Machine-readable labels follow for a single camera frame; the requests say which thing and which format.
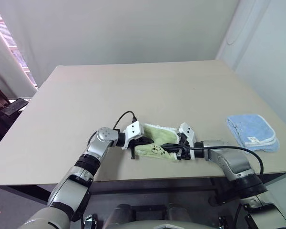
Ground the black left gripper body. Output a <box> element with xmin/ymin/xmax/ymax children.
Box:
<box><xmin>130</xmin><ymin>136</ymin><xmax>146</xmax><ymax>160</ymax></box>

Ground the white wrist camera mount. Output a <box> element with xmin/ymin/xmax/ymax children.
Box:
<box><xmin>122</xmin><ymin>121</ymin><xmax>146</xmax><ymax>150</ymax></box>
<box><xmin>178</xmin><ymin>122</ymin><xmax>198</xmax><ymax>160</ymax></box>

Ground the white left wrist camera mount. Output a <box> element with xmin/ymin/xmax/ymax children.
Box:
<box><xmin>122</xmin><ymin>121</ymin><xmax>146</xmax><ymax>150</ymax></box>

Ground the shiny metal fitting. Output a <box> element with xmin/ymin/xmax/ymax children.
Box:
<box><xmin>84</xmin><ymin>214</ymin><xmax>97</xmax><ymax>229</ymax></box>

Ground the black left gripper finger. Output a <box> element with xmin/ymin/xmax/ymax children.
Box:
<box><xmin>139</xmin><ymin>136</ymin><xmax>155</xmax><ymax>146</ymax></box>

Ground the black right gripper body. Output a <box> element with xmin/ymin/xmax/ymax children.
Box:
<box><xmin>176</xmin><ymin>133</ymin><xmax>194</xmax><ymax>161</ymax></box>

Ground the white curtain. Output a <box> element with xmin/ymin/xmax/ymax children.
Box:
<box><xmin>0</xmin><ymin>23</ymin><xmax>38</xmax><ymax>98</ymax></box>

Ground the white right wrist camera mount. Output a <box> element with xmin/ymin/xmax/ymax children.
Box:
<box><xmin>178</xmin><ymin>122</ymin><xmax>198</xmax><ymax>160</ymax></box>

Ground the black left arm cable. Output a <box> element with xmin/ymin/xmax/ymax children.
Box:
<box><xmin>87</xmin><ymin>111</ymin><xmax>138</xmax><ymax>146</ymax></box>

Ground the folded blue towel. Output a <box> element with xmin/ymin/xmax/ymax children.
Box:
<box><xmin>225</xmin><ymin>114</ymin><xmax>280</xmax><ymax>153</ymax></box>

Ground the bright window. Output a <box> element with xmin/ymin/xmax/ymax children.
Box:
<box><xmin>0</xmin><ymin>4</ymin><xmax>38</xmax><ymax>87</ymax></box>

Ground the black metal table frame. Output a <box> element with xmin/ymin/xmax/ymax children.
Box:
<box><xmin>0</xmin><ymin>173</ymin><xmax>286</xmax><ymax>207</ymax></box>

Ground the grey-green robot torso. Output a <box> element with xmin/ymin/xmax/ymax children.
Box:
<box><xmin>104</xmin><ymin>218</ymin><xmax>206</xmax><ymax>229</ymax></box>

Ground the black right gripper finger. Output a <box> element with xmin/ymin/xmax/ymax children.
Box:
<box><xmin>161</xmin><ymin>143</ymin><xmax>182</xmax><ymax>154</ymax></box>

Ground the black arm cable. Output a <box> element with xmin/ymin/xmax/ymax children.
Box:
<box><xmin>181</xmin><ymin>146</ymin><xmax>264</xmax><ymax>176</ymax></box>
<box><xmin>87</xmin><ymin>111</ymin><xmax>138</xmax><ymax>146</ymax></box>

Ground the dark grey rounded shape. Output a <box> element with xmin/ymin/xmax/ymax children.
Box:
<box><xmin>109</xmin><ymin>203</ymin><xmax>134</xmax><ymax>225</ymax></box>

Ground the light green cloth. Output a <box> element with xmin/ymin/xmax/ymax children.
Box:
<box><xmin>134</xmin><ymin>123</ymin><xmax>182</xmax><ymax>164</ymax></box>

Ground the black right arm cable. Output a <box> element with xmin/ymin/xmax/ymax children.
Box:
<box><xmin>181</xmin><ymin>146</ymin><xmax>264</xmax><ymax>176</ymax></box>

